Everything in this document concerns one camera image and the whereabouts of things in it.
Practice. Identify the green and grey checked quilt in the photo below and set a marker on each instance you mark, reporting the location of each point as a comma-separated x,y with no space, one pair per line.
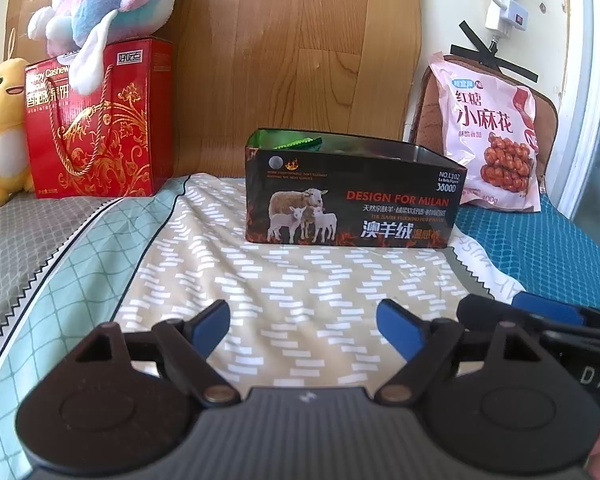
45,270

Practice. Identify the beige patterned blanket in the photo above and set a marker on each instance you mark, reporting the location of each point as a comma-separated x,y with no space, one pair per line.
290,290

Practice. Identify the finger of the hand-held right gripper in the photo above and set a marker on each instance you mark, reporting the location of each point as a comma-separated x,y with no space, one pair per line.
545,307
480,312

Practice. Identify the brown seat cushion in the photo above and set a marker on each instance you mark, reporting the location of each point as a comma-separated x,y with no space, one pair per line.
545,125

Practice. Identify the black tape strip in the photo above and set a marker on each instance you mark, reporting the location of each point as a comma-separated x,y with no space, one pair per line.
510,66
477,37

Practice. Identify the blue textured mat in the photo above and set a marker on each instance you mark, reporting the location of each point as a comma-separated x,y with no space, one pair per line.
545,250

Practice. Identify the pink snack bag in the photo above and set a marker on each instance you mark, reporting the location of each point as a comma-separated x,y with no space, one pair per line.
490,135

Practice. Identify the wooden headboard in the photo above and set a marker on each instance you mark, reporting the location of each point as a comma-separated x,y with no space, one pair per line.
300,45

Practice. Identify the glass sliding door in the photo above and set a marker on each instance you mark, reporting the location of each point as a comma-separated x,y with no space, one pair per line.
595,110

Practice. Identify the pink and blue plush toy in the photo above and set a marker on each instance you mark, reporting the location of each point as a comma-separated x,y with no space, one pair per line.
105,5

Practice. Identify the yellow duck plush toy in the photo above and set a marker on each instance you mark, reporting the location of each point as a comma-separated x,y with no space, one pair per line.
0,125

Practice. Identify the green snack packet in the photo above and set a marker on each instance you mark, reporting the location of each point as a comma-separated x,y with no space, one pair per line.
300,143

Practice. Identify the black sheep print box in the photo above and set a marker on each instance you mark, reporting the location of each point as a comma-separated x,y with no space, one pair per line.
350,200

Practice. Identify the white plug adapter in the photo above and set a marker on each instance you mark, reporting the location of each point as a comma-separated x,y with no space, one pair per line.
507,17

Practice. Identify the white printed sheet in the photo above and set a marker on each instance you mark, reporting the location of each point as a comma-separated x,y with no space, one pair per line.
480,270

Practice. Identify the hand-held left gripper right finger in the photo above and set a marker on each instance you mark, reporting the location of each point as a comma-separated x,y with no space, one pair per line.
400,327

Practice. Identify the red gift box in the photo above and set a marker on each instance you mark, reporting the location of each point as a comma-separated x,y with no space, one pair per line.
105,120

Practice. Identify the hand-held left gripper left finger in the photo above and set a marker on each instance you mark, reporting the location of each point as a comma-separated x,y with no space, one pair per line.
211,325

